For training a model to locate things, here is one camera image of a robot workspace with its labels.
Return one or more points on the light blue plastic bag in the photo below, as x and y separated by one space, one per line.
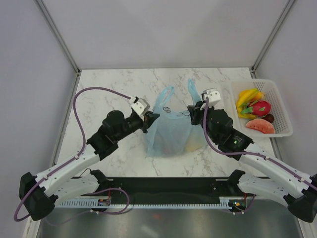
168 134

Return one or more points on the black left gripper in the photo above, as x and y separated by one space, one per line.
149 119

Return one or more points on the orange fake peach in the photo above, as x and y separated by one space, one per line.
260 96

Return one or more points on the yellow fake banana bunch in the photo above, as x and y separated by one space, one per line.
244 99

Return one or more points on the white plastic fruit basket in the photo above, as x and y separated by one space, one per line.
282 124

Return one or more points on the right aluminium corner post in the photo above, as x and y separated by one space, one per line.
273 33

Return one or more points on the white slotted cable duct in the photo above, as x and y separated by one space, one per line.
94 203

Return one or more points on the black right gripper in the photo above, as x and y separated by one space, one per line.
196 110

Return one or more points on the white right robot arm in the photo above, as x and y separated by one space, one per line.
295 190

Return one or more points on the red fake dragon fruit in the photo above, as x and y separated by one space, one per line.
258 108

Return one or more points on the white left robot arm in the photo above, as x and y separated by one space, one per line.
40 193

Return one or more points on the left aluminium corner post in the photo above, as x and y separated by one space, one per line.
56 33

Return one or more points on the dark purple fake plum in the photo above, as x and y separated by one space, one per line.
269 118

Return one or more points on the aluminium corner post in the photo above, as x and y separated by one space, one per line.
273 33
56 33

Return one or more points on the fake watermelon slice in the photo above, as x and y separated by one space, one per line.
261 125

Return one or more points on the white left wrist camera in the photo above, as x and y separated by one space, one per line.
139 106

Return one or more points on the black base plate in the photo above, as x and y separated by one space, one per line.
173 190

